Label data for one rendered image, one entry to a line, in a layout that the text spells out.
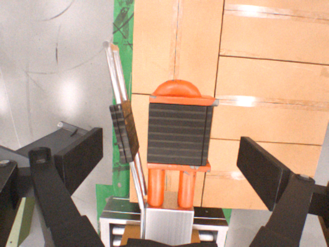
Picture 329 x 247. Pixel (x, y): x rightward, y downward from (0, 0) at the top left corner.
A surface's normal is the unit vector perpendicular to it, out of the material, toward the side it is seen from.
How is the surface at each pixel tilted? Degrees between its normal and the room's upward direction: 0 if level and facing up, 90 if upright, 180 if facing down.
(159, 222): 0
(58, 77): 0
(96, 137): 90
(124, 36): 0
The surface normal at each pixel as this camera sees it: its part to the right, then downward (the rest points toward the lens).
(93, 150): 1.00, 0.06
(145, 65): -0.03, 0.23
